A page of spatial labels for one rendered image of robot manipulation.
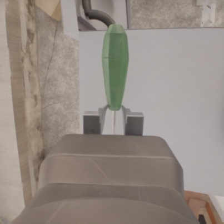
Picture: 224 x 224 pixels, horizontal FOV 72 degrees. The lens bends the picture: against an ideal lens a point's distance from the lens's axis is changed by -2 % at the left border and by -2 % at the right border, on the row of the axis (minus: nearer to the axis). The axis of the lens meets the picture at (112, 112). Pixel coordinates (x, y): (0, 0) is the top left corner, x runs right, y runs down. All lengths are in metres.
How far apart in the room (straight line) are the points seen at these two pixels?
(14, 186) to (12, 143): 0.51
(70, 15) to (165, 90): 0.15
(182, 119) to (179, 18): 1.36
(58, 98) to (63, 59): 0.40
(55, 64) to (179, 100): 1.62
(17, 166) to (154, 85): 1.77
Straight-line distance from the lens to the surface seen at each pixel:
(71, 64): 1.65
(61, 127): 1.81
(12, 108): 1.67
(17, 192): 2.09
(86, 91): 0.22
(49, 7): 1.71
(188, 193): 1.07
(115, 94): 0.15
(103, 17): 0.28
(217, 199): 0.98
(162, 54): 0.20
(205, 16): 1.31
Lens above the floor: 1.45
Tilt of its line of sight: 71 degrees down
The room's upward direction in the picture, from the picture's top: 128 degrees counter-clockwise
